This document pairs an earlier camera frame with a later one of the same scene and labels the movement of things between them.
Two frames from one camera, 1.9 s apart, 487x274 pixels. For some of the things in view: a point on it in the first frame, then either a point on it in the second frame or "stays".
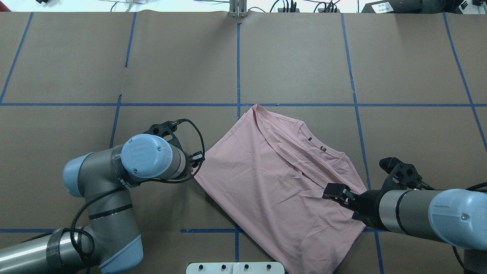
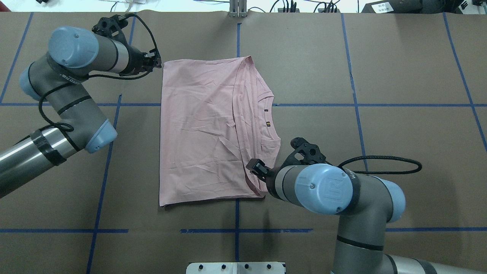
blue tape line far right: (463, 78) stays
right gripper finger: (341, 193) to (257, 166)
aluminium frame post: (237, 8) stays
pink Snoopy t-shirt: (269, 175) to (216, 115)
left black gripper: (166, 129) to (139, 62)
